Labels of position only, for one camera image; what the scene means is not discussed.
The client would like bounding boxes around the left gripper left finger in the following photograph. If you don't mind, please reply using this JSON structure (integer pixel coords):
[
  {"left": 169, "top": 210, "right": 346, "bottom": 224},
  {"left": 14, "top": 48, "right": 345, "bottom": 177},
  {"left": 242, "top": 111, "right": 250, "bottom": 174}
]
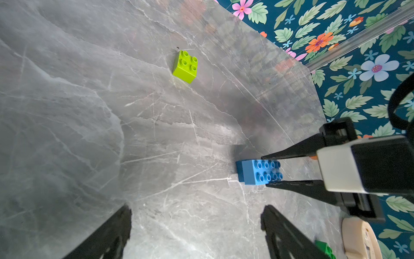
[{"left": 66, "top": 205, "right": 132, "bottom": 259}]

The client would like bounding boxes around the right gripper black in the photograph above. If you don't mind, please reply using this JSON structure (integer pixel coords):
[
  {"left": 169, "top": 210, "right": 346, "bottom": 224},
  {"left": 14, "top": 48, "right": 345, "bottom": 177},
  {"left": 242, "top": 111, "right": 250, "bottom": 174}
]
[{"left": 261, "top": 118, "right": 386, "bottom": 223}]

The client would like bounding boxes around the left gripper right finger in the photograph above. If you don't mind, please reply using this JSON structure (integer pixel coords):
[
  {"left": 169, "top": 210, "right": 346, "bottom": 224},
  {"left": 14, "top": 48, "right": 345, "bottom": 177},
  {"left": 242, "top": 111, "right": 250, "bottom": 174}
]
[{"left": 261, "top": 205, "right": 328, "bottom": 259}]

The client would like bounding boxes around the light blue long lego brick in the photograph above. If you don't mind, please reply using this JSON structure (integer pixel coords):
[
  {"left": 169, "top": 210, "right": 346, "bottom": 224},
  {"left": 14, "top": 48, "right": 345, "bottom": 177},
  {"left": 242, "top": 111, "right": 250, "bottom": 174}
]
[{"left": 236, "top": 160, "right": 283, "bottom": 186}]

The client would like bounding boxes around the lime green lego brick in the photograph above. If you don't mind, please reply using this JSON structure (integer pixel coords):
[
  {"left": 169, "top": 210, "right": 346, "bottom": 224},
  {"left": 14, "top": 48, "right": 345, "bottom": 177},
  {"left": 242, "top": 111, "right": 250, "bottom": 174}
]
[{"left": 172, "top": 50, "right": 198, "bottom": 84}]

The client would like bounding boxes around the beige round clock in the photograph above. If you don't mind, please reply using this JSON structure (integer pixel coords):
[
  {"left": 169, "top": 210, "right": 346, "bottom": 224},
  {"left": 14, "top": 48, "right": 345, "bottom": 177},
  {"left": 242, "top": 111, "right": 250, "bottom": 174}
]
[{"left": 342, "top": 218, "right": 383, "bottom": 259}]

